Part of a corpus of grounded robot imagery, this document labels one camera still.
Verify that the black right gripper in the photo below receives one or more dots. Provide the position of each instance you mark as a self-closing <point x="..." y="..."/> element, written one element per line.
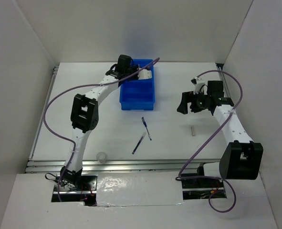
<point x="187" y="97"/>

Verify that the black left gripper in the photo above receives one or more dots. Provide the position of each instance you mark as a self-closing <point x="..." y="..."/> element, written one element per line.
<point x="135" y="67"/>

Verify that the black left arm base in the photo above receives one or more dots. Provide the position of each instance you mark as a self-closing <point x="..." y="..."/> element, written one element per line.
<point x="84" y="191"/>

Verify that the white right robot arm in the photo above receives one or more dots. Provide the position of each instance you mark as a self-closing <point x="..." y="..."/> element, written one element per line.
<point x="242" y="157"/>

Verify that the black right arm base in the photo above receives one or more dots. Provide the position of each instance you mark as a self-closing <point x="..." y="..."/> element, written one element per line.
<point x="202" y="188"/>

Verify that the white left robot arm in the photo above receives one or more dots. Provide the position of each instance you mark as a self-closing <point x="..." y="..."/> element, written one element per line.
<point x="85" y="115"/>

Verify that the blue compartment storage bin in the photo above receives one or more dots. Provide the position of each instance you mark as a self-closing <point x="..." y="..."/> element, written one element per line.
<point x="138" y="94"/>

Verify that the white eraser block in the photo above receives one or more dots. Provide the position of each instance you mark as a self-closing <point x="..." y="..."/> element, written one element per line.
<point x="193" y="131"/>

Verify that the blue capped ballpoint pen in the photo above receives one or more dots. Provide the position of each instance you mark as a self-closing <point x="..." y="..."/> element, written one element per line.
<point x="144" y="123"/>

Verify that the dark blue gel pen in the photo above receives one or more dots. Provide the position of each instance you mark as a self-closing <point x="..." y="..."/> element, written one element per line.
<point x="139" y="142"/>

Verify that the clear tape roll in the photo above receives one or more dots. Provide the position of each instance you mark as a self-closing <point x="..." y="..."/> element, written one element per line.
<point x="101" y="157"/>

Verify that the white front cover board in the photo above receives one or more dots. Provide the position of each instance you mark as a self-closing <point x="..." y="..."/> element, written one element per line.
<point x="138" y="189"/>

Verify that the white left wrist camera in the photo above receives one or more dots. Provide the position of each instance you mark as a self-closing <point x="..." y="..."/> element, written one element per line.
<point x="144" y="74"/>

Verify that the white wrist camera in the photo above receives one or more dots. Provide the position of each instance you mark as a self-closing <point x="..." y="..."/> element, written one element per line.
<point x="144" y="74"/>
<point x="199" y="85"/>

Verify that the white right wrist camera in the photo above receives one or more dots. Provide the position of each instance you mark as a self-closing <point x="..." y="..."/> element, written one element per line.
<point x="199" y="85"/>

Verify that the aluminium table frame rail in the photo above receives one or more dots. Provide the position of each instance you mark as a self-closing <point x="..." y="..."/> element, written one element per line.
<point x="118" y="131"/>

